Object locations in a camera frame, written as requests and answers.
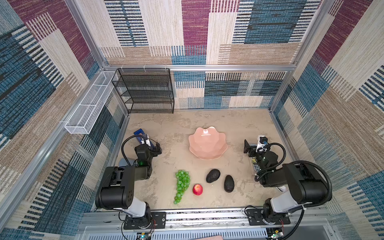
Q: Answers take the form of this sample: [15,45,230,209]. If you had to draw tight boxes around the dark fake avocado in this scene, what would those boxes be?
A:
[224,175,235,193]
[206,169,221,184]

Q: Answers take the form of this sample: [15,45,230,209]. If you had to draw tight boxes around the fake green grape bunch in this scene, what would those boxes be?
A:
[174,170,191,205]

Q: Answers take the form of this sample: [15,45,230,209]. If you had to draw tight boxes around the fake red apple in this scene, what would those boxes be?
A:
[193,184,203,196]

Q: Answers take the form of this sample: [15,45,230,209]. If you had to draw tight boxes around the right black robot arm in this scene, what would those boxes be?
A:
[244,136,333,225]

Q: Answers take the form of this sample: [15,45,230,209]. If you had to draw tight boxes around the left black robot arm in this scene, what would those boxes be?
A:
[95,134,162,230]

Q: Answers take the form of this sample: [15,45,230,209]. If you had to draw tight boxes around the pink scalloped fruit bowl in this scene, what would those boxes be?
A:
[189,127,228,160]

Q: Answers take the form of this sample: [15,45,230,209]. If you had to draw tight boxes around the small printed card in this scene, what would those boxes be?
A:
[250,158,260,176]

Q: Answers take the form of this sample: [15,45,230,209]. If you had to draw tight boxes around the grey-blue oval stone object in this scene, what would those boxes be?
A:
[118,158,128,168]

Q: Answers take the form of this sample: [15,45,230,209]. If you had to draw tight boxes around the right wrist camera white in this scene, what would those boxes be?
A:
[256,135,268,154]

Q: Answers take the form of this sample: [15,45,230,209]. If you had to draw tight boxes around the black wire shelf rack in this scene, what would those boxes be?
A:
[112,68,175,114]

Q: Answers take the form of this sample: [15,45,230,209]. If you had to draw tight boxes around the white wire mesh basket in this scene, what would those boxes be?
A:
[65,71,115,135]

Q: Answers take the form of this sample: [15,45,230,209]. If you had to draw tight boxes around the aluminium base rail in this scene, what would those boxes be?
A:
[74,206,343,240]

